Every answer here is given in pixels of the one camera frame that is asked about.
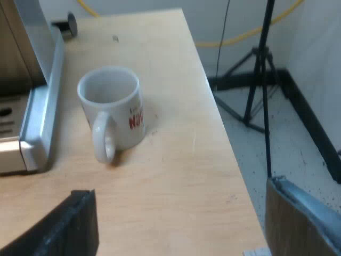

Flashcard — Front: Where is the black tripod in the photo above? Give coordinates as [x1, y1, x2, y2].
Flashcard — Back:
[210, 0, 290, 180]

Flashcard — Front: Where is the yellow cable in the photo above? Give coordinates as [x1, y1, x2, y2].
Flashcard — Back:
[76, 0, 305, 48]

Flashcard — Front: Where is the black cable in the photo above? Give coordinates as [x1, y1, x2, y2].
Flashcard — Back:
[216, 0, 231, 90]

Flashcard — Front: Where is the white mug with red print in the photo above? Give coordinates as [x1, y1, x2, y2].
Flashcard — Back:
[77, 66, 147, 165]

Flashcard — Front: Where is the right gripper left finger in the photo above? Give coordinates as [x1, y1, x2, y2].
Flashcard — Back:
[0, 188, 100, 256]

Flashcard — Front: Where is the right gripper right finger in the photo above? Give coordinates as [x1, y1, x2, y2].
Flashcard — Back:
[265, 175, 341, 256]

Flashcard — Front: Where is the dark round disc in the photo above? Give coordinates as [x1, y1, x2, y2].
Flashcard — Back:
[66, 11, 79, 37]

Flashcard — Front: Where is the steel espresso machine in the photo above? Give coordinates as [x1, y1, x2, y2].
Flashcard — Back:
[0, 0, 54, 175]

